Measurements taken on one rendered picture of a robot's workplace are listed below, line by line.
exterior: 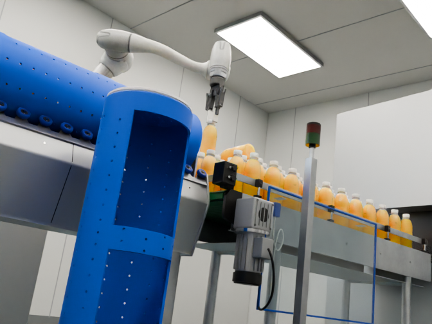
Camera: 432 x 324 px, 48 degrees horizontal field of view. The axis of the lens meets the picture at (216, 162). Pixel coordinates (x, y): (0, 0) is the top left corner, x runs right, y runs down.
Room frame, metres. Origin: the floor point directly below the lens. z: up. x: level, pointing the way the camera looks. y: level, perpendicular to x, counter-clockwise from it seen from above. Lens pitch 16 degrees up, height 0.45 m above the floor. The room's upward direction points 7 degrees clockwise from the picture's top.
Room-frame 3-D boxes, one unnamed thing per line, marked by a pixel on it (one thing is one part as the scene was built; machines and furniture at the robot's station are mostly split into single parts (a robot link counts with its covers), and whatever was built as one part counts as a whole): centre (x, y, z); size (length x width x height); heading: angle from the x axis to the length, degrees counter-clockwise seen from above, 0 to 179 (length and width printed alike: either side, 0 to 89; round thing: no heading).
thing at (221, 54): (2.26, 0.05, 1.68); 0.13 x 0.11 x 0.16; 179
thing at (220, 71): (2.25, 0.05, 1.57); 0.09 x 0.09 x 0.06
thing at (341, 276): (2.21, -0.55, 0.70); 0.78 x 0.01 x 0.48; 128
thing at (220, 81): (2.25, 0.05, 1.49); 0.08 x 0.07 x 0.09; 38
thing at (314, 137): (1.99, -0.41, 1.18); 0.06 x 0.06 x 0.05
